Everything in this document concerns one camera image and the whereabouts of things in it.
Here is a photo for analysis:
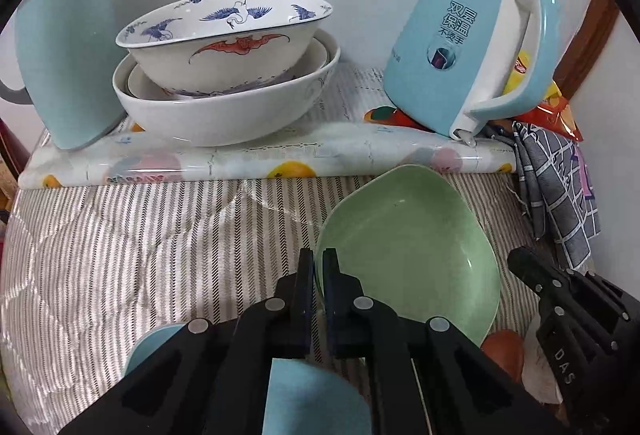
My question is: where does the yellow chips bag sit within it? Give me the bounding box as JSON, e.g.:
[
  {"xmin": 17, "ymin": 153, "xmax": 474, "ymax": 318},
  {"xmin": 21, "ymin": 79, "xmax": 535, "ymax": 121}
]
[{"xmin": 502, "ymin": 49, "xmax": 564, "ymax": 104}]

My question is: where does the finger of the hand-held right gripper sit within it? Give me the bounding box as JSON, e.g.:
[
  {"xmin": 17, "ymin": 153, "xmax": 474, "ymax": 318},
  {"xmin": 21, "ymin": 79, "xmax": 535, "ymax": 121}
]
[{"xmin": 507, "ymin": 246, "xmax": 576, "ymax": 311}]

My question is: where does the green plate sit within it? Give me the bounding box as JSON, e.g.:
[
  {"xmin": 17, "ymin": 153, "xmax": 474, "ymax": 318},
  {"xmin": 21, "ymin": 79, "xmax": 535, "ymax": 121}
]
[{"xmin": 315, "ymin": 164, "xmax": 501, "ymax": 349}]

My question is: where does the crane pattern bowl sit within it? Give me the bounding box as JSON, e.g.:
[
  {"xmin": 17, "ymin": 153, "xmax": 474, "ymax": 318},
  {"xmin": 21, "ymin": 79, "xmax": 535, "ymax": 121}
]
[{"xmin": 116, "ymin": 0, "xmax": 334, "ymax": 92}]

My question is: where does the light blue thermos jug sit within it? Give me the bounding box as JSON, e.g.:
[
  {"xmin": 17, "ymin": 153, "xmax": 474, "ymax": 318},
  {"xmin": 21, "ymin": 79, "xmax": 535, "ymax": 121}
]
[{"xmin": 0, "ymin": 0, "xmax": 129, "ymax": 151}]

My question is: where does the brown wooden door frame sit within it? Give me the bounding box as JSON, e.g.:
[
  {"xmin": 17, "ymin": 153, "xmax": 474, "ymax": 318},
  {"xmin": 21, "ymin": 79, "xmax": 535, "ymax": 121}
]
[{"xmin": 552, "ymin": 0, "xmax": 621, "ymax": 102}]

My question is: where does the red chips bag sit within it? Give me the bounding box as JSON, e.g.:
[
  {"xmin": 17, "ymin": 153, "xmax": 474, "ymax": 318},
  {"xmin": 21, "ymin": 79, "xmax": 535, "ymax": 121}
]
[{"xmin": 519, "ymin": 94, "xmax": 586, "ymax": 144}]

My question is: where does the light blue plate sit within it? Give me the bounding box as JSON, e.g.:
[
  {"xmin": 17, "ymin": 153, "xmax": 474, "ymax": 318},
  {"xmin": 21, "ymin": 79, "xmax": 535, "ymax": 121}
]
[{"xmin": 124, "ymin": 322, "xmax": 374, "ymax": 435}]

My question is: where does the striped quilted table cover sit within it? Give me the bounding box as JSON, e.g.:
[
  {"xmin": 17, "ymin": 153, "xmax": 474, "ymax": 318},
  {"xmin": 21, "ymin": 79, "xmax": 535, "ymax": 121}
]
[{"xmin": 0, "ymin": 171, "xmax": 593, "ymax": 418}]

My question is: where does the grey checked cloth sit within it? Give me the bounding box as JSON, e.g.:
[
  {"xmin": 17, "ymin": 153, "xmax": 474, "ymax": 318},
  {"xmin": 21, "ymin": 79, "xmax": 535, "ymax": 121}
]
[{"xmin": 492, "ymin": 117, "xmax": 601, "ymax": 269}]

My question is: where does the small brown bowl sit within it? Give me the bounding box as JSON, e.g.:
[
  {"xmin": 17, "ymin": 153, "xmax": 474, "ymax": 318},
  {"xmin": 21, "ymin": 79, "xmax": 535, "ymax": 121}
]
[{"xmin": 482, "ymin": 329, "xmax": 526, "ymax": 382}]

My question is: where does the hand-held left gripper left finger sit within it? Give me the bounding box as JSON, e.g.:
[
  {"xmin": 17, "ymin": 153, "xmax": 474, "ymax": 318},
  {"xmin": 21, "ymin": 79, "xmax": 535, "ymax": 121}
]
[{"xmin": 60, "ymin": 248, "xmax": 316, "ymax": 435}]

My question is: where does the medium white bowl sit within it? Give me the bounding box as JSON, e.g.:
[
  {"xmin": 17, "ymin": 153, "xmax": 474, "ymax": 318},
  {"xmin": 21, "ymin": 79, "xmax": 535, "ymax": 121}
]
[{"xmin": 125, "ymin": 29, "xmax": 342, "ymax": 101}]

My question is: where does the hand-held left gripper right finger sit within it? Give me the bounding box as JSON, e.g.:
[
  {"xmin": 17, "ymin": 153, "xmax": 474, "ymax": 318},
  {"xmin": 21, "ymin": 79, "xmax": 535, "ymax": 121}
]
[{"xmin": 322, "ymin": 248, "xmax": 571, "ymax": 435}]

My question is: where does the large white bowl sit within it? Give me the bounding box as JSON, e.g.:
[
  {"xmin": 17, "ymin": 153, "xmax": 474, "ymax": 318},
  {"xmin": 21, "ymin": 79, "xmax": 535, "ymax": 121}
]
[{"xmin": 112, "ymin": 46, "xmax": 338, "ymax": 148}]

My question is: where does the rolled printed plastic tablecloth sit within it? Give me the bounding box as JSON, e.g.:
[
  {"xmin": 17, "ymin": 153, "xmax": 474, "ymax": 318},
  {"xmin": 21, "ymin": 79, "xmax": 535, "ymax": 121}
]
[{"xmin": 20, "ymin": 64, "xmax": 517, "ymax": 189}]

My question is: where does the light blue electric kettle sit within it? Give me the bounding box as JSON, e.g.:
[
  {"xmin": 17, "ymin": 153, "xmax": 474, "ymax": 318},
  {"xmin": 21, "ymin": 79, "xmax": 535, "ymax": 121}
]
[{"xmin": 382, "ymin": 0, "xmax": 561, "ymax": 145}]

